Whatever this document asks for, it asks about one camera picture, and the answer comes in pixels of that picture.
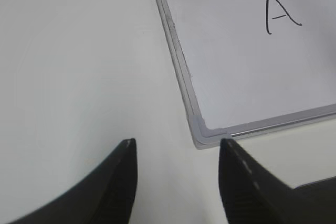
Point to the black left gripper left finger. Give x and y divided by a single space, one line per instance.
106 195

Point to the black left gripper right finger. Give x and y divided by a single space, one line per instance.
251 194

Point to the white whiteboard with grey frame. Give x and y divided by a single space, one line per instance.
249 67

